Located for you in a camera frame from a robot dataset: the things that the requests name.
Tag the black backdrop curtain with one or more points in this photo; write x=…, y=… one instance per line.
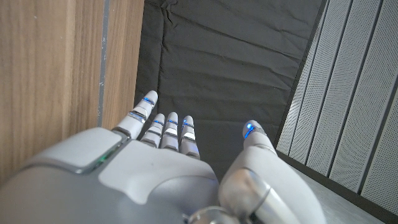
x=224, y=62

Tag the grey tape strip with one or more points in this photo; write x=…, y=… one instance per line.
x=103, y=62

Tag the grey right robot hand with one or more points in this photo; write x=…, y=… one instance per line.
x=149, y=174

